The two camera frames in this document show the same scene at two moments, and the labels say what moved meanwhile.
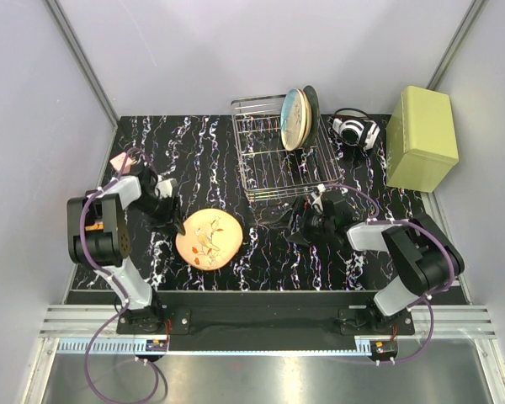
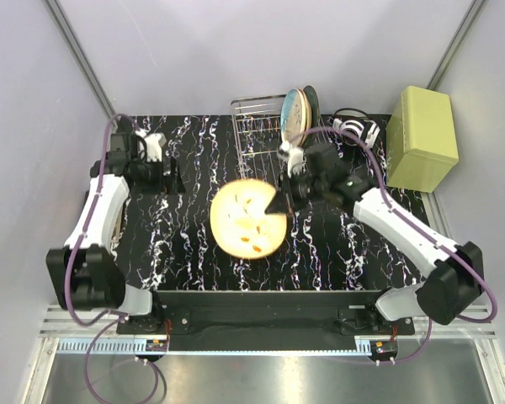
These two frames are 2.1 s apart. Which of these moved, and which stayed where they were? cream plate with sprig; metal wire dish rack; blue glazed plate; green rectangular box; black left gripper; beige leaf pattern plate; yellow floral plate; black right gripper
Moved: black left gripper; black right gripper; yellow floral plate
Stayed: cream plate with sprig; metal wire dish rack; green rectangular box; blue glazed plate; beige leaf pattern plate
